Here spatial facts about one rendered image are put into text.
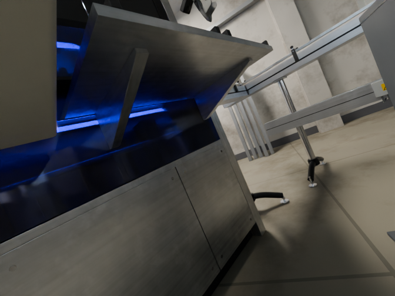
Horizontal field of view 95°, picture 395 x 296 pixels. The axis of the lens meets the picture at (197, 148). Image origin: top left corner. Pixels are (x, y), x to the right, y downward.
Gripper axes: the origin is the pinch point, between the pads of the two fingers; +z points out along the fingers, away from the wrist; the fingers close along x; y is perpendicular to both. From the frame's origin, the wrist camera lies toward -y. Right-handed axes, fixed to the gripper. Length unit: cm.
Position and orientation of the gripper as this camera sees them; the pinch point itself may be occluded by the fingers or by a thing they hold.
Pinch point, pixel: (208, 20)
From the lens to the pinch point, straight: 94.5
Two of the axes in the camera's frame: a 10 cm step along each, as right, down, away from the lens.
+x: 6.5, -3.0, 7.0
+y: 6.5, -2.7, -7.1
